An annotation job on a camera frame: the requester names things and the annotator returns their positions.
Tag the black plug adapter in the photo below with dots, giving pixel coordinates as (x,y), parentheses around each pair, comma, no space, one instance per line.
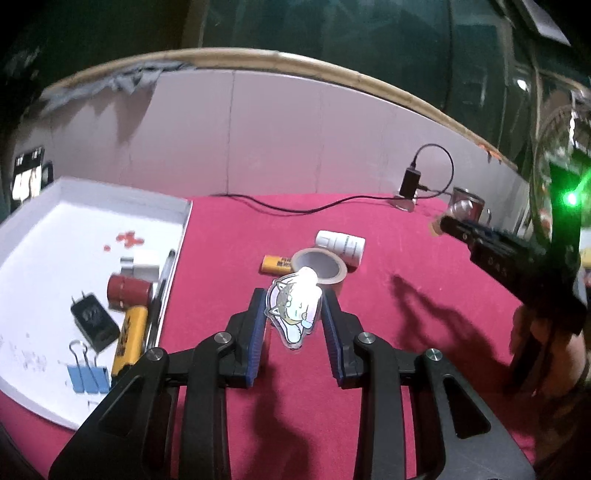
(94,321)

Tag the black charger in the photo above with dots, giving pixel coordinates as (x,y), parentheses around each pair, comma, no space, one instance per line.
(411,182)

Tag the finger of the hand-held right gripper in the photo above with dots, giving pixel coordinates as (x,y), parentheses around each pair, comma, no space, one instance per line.
(457,227)

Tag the white power adapter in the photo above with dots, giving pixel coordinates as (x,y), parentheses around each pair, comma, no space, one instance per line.
(404,203)

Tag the red stickers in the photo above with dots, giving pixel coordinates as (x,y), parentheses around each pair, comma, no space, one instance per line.
(129,237)

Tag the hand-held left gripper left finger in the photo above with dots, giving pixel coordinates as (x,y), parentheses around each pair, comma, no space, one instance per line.
(256,350)

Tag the white pill bottle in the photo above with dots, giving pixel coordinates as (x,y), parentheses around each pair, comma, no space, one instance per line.
(344,244)

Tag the small white grey box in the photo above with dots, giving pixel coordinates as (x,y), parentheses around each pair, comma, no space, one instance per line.
(141,267)

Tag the blue binder clip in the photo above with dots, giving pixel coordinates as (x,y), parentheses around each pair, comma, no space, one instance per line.
(87,376)

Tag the black smartphone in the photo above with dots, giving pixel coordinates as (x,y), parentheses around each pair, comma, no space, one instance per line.
(28,177)

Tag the brown tape roll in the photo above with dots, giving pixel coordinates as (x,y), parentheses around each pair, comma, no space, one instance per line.
(334,279)

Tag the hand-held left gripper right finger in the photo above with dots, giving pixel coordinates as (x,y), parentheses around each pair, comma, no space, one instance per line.
(330,341)

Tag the white shallow tray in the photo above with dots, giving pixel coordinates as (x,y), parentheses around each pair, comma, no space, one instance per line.
(60,240)

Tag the bamboo rail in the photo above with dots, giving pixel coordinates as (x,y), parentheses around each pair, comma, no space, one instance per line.
(300,62)

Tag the black pen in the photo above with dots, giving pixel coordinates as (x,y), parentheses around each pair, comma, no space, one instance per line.
(159,295)

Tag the grey cloth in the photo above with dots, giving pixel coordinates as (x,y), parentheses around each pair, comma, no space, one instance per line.
(124,76)

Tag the red cylindrical can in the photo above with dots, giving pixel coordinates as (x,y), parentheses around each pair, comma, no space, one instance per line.
(129,290)

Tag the steel mug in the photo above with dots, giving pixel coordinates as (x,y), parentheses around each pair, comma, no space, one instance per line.
(468,203)

